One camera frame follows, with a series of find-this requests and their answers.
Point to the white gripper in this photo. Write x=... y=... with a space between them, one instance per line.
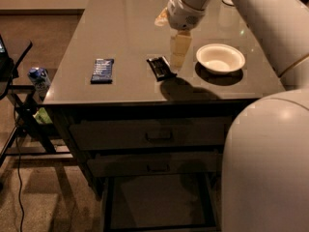
x=182 y=14

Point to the blue white bottle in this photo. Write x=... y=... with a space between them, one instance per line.
x=40 y=79

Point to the middle left drawer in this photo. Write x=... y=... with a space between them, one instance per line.
x=155 y=164

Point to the blue rxbar snack bar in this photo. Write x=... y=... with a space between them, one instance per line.
x=102 y=71

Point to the green packet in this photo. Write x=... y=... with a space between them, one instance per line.
x=42 y=117

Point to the top left drawer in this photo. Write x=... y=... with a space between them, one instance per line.
x=136 y=134

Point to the open bottom left drawer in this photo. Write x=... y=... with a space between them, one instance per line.
x=159 y=203

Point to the white paper bowl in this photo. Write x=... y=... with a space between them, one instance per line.
x=220 y=58

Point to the black rxbar chocolate bar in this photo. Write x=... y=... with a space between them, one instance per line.
x=160 y=68

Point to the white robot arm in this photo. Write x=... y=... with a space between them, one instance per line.
x=265 y=167

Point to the black side stand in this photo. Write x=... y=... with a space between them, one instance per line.
x=23 y=98

